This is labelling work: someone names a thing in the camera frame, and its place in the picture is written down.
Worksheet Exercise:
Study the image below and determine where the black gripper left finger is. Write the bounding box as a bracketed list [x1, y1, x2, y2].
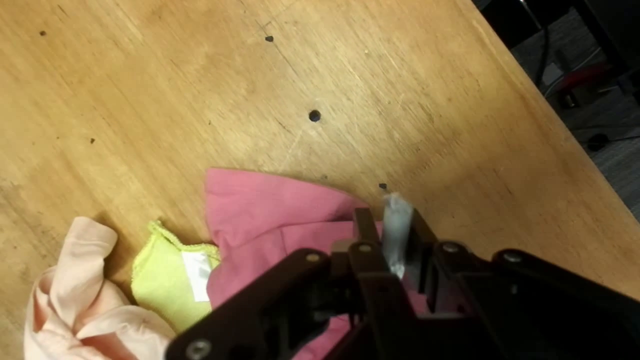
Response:
[166, 206, 416, 360]

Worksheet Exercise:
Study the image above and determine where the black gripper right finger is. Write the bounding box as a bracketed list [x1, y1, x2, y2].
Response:
[400, 208, 640, 360]

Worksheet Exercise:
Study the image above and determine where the pink cloth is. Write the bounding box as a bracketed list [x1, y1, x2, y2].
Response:
[202, 166, 428, 360]

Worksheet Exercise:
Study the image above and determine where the yellow cloth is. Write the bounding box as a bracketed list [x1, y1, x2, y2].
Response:
[129, 217, 225, 334]

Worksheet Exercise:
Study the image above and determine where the peach cloth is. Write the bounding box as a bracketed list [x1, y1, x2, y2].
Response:
[22, 214, 179, 360]

